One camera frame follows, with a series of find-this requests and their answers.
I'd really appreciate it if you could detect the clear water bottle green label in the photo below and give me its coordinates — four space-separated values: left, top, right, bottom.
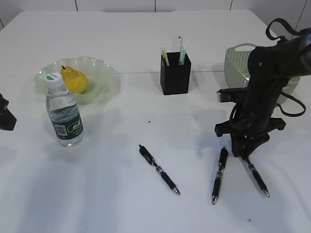
44 72 85 147

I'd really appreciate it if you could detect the yellow pear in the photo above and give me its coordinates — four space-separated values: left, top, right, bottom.
61 66 89 94

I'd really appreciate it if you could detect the clear plastic ruler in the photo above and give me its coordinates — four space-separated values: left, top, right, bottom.
172 35 183 52

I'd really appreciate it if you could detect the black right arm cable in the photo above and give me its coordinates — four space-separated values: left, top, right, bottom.
228 18 309 129

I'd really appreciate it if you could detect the black square pen holder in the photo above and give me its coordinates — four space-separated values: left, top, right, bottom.
160 52 191 95

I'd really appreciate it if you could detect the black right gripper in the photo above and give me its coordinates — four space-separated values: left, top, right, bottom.
214 109 286 159

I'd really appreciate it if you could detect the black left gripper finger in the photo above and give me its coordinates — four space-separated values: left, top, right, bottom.
0 94 17 131

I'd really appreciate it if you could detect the green woven plastic basket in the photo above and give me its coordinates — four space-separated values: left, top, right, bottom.
224 43 301 105

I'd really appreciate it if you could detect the teal utility knife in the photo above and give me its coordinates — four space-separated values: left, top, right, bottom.
179 46 186 65

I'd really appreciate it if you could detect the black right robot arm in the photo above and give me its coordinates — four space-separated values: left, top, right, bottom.
215 29 311 160

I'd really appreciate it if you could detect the green wavy glass plate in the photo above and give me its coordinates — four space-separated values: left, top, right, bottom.
34 56 114 105

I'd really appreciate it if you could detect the black pen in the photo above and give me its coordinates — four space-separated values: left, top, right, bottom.
244 157 270 198
211 147 228 205
139 145 181 196

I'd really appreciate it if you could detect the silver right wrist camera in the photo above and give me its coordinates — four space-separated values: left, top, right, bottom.
217 87 247 103

